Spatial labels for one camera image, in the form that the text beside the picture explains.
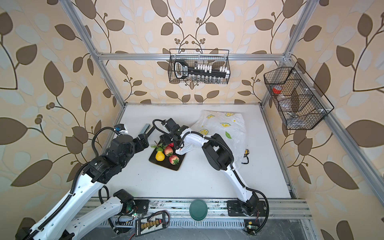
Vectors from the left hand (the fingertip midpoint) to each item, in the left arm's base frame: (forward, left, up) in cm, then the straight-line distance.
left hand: (141, 137), depth 72 cm
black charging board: (-33, -4, -23) cm, 41 cm away
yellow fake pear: (0, -5, -21) cm, 22 cm away
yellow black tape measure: (+4, -57, -20) cm, 61 cm away
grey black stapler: (+20, +8, -23) cm, 31 cm away
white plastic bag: (+17, -47, -12) cm, 51 cm away
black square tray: (-3, -9, -24) cm, 25 cm away
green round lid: (-27, -29, -15) cm, 42 cm away
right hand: (+13, -6, -22) cm, 26 cm away
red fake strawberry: (-2, -14, -21) cm, 25 cm away
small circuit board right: (-32, -55, -26) cm, 68 cm away
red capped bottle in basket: (+34, -74, +4) cm, 81 cm away
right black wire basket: (+16, -78, +9) cm, 81 cm away
